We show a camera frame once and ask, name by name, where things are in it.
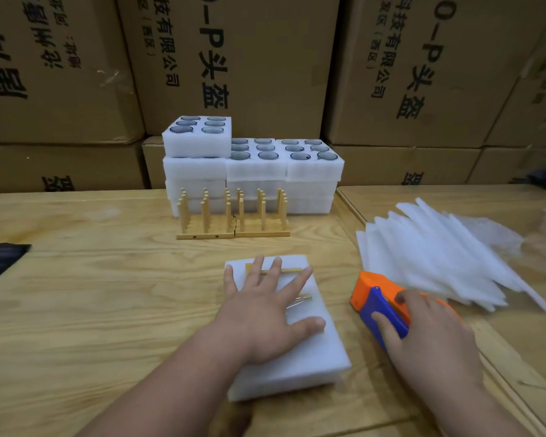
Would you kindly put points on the pile of white foam sheets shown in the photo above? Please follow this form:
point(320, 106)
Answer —
point(437, 255)

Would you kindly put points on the person's left hand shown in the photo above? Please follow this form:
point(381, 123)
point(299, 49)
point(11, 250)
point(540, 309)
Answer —
point(259, 323)

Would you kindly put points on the person's right hand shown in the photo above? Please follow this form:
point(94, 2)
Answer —
point(437, 355)

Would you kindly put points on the person's left forearm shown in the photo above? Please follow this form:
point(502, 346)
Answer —
point(164, 396)

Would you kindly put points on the wooden peg rack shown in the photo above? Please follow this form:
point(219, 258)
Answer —
point(293, 266)

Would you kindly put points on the row of wooden peg racks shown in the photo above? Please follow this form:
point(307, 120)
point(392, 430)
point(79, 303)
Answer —
point(205, 234)

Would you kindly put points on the stack of white foam trays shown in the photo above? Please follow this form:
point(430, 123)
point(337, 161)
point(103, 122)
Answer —
point(196, 168)

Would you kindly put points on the orange and blue tape dispenser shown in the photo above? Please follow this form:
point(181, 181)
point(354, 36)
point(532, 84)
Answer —
point(369, 296)

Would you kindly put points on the stack of brown cardboard boxes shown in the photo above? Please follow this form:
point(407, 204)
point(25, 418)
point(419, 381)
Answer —
point(246, 59)

